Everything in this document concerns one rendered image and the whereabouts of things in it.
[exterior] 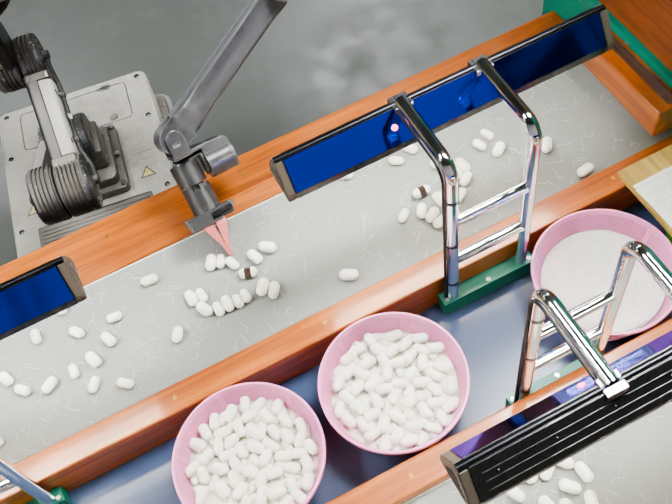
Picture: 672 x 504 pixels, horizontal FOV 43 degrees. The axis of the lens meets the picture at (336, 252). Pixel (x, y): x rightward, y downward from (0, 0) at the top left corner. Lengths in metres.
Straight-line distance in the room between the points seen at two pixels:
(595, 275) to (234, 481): 0.75
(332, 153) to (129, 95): 1.16
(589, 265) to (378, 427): 0.51
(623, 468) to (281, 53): 2.05
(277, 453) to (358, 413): 0.16
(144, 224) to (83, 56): 1.63
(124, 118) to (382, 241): 0.97
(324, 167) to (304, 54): 1.73
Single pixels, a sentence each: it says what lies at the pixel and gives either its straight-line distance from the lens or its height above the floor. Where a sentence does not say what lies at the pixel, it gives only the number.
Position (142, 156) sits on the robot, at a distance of 2.28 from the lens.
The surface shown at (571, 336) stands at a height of 1.12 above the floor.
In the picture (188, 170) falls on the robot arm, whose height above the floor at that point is 0.89.
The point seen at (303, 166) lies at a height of 1.09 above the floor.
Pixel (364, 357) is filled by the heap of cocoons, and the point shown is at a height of 0.73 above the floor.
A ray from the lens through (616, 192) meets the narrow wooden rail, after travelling 1.74.
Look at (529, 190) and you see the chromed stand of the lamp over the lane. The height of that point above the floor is 0.96.
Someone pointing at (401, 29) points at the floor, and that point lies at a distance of 3.11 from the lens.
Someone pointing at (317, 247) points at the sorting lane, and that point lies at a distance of 1.69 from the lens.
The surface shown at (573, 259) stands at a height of 0.73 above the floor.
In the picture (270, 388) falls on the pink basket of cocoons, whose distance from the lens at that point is 1.54.
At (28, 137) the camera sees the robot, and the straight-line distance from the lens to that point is 2.46.
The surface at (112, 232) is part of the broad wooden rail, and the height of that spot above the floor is 0.77.
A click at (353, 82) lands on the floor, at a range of 2.96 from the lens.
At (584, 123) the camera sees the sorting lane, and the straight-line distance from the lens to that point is 1.86.
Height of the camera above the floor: 2.15
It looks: 58 degrees down
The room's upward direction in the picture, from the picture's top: 13 degrees counter-clockwise
